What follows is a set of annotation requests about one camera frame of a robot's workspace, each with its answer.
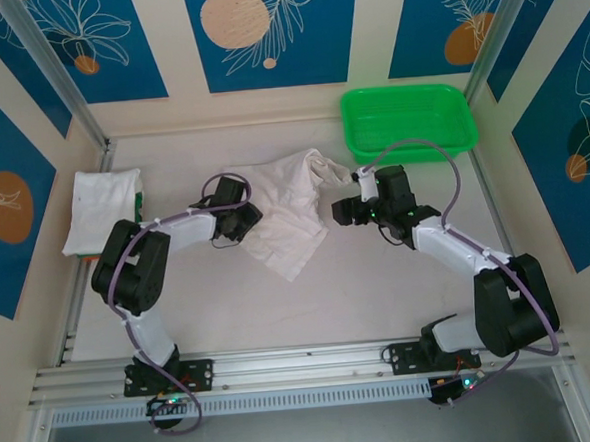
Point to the white t-shirt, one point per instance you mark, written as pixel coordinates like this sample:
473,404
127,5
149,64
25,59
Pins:
99,213
289,211

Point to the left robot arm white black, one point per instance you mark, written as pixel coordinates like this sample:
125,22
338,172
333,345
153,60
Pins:
185,232

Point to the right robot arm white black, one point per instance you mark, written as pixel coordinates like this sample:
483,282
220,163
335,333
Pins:
452,244

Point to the green plastic basket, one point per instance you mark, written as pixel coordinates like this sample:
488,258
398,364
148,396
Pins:
404,119

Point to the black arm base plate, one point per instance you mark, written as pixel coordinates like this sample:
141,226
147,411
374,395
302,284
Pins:
403,357
204,374

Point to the aluminium side rail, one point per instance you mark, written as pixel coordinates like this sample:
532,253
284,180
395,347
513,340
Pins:
73,320
492,204

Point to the aluminium frame rail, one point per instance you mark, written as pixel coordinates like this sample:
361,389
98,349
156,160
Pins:
304,366

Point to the aluminium frame post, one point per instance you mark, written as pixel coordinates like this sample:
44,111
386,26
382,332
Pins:
499,28
63,80

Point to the folded white t-shirt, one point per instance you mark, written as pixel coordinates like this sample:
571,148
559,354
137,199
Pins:
99,213

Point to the blue floral wall panel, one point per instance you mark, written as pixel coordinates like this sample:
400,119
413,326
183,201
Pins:
572,164
3,199
433,27
274,37
15,73
534,31
114,51

